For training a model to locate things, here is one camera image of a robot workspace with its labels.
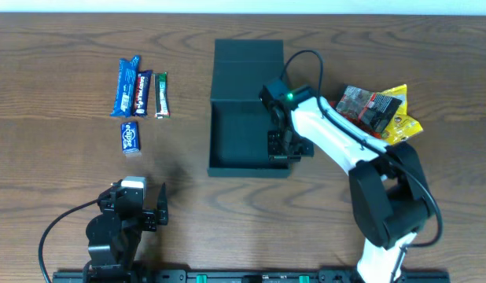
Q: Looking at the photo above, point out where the red candy bag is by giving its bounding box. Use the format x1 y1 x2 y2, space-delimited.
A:
329 101 383 138

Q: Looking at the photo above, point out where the yellow candy bag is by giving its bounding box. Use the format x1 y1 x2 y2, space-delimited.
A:
381 84 423 145

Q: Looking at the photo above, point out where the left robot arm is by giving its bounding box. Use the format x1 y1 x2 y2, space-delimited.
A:
82 179 168 282

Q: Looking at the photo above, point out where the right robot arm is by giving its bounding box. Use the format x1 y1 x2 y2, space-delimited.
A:
259 80 440 282

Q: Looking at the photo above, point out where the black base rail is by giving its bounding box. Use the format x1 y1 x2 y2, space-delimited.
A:
52 269 451 283

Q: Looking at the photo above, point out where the blue eclipse mint tin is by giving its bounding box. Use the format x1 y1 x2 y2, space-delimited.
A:
120 121 140 154

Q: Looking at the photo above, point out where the blue cookie packet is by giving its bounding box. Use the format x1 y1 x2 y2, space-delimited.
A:
110 55 141 117

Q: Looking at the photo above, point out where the black clear candy bag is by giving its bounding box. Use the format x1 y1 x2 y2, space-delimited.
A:
335 86 403 134

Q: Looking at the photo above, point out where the dark blue chocolate bar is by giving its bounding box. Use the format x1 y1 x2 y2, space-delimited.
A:
132 70 153 116

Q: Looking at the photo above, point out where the green white candy bar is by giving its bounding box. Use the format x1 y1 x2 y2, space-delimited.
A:
154 72 171 119

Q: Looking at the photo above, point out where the dark green box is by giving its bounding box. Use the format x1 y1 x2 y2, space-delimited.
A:
208 39 291 178

